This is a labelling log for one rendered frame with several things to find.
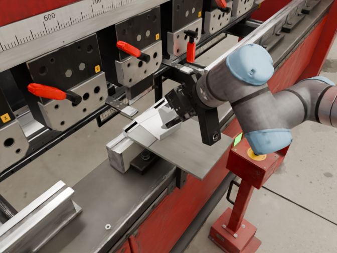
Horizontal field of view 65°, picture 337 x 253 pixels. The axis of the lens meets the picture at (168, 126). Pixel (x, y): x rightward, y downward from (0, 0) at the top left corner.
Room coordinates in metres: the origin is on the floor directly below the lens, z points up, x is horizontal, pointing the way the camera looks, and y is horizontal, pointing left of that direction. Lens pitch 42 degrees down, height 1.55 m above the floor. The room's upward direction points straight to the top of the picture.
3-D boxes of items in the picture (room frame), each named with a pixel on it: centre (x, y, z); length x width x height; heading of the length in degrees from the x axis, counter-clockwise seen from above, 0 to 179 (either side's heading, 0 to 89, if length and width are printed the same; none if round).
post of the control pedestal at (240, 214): (0.74, -0.37, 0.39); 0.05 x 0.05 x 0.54; 46
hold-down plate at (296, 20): (1.74, -0.81, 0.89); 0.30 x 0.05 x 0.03; 143
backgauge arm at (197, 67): (1.36, 0.02, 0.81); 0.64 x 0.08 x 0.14; 53
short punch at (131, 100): (0.65, 0.08, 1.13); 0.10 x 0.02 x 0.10; 143
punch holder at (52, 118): (0.47, 0.22, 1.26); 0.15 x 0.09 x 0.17; 143
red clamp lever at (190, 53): (0.74, -0.06, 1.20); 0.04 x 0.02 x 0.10; 53
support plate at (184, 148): (0.56, -0.04, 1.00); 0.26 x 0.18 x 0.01; 53
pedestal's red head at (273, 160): (0.74, -0.37, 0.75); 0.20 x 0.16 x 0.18; 136
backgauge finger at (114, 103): (0.75, 0.21, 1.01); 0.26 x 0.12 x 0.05; 53
